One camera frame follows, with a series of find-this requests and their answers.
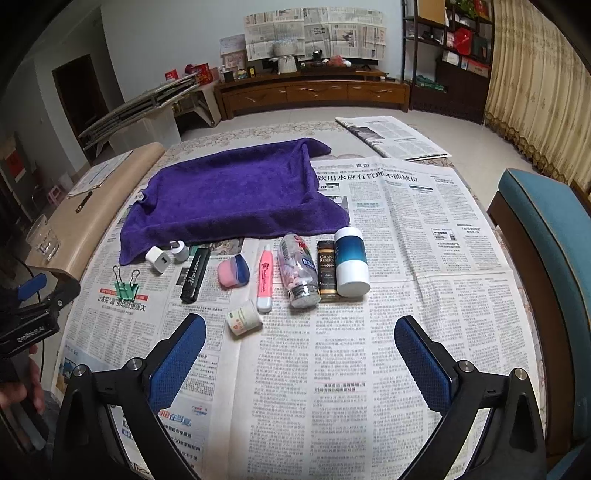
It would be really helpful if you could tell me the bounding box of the green binder clip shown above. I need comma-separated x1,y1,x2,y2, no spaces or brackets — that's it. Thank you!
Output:
112,265,140,302

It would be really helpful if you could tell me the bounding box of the small white medicine bottle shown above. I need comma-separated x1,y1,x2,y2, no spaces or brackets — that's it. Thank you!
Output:
225,300,263,337

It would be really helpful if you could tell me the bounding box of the black Horizon lighter case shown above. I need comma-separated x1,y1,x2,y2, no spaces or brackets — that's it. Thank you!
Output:
180,247,211,304

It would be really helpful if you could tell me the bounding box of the white USB charger cube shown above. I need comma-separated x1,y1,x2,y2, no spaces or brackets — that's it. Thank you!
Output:
144,246,173,275

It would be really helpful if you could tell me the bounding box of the white blue cylindrical container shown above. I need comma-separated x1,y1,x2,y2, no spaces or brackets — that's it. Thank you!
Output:
335,226,370,298

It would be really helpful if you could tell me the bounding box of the dark brown gold bottle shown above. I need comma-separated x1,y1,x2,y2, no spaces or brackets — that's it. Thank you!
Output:
317,240,338,303

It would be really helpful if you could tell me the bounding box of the clear bottle with pink pills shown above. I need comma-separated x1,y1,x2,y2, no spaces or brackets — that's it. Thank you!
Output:
277,233,321,309

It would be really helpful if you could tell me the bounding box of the white round USB light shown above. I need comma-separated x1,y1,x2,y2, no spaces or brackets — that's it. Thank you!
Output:
169,240,189,264

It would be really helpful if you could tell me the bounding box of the person's left hand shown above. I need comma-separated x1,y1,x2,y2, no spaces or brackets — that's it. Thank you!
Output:
0,345,45,414

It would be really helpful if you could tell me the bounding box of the pink blue sponge jar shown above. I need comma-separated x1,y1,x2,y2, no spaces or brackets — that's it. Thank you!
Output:
217,254,250,289

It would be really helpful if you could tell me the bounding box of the large spread newspaper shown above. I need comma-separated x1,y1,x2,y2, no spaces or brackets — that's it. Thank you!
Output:
52,157,545,479

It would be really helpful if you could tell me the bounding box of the black pen on sofa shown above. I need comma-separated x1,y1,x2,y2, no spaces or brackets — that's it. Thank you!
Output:
75,190,93,214

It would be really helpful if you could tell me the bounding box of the paper sheet on sofa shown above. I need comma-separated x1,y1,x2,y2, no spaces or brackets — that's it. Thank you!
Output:
67,150,132,198

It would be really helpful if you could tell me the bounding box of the blue cushioned wooden chair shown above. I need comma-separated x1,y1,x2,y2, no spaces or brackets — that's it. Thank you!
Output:
488,169,590,479

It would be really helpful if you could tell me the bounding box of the purple towel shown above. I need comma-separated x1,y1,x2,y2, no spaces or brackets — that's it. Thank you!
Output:
119,138,349,265

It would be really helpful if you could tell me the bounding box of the folded newspaper far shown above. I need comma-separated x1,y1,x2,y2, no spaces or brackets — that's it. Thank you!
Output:
335,116,450,161

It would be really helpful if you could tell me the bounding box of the patterned beige table cover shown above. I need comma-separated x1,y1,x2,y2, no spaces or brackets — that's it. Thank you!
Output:
156,120,456,169

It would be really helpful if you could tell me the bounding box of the folded grey table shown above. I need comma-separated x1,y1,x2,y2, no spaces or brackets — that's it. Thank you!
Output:
78,74,221,151

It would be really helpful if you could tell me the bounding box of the beige patterned curtain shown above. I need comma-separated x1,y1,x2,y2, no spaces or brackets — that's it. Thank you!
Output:
485,1,591,191

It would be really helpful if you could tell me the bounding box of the wooden TV cabinet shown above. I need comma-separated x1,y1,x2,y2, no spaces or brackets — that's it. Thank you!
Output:
214,67,410,120

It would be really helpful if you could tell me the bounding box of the dark wooden shelf unit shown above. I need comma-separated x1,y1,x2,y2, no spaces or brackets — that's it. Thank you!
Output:
401,0,495,124

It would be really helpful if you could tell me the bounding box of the newspaper covered television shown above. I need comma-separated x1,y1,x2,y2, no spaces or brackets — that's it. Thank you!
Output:
243,7,387,61

